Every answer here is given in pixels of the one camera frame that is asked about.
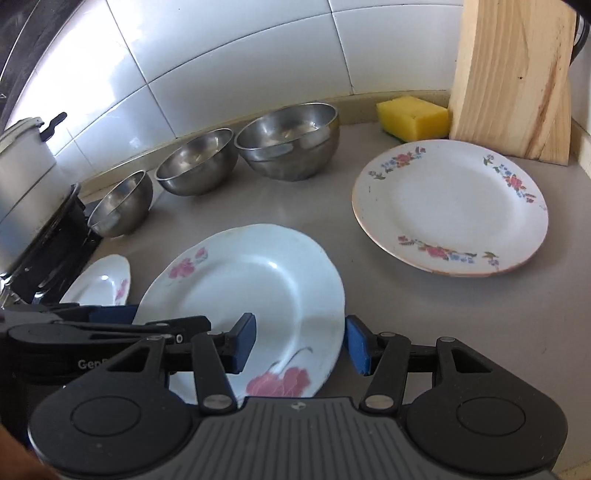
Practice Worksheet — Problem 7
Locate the steel bowl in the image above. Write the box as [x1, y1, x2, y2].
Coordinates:
[87, 170, 153, 238]
[235, 102, 339, 182]
[155, 128, 238, 196]

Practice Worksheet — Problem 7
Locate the pink flower plate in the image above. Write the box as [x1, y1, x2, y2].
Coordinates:
[60, 254, 131, 306]
[134, 224, 346, 400]

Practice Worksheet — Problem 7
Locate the black scissors handle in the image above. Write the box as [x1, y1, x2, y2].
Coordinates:
[570, 14, 590, 63]

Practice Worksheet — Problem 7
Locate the silver pressure cooker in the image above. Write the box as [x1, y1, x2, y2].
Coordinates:
[1, 112, 72, 273]

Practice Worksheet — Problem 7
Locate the wooden knife block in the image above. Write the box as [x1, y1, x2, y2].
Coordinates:
[449, 0, 576, 165]

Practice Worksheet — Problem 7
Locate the multicolour flower rimmed plate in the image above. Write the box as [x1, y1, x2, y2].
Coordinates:
[352, 140, 549, 278]

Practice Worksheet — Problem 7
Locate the black gas stove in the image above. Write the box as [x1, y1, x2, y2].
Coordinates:
[1, 183, 102, 308]

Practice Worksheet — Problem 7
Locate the black range hood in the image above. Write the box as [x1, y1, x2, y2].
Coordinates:
[0, 0, 83, 128]

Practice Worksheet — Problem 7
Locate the yellow sponge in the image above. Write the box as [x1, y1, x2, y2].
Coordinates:
[376, 96, 451, 142]

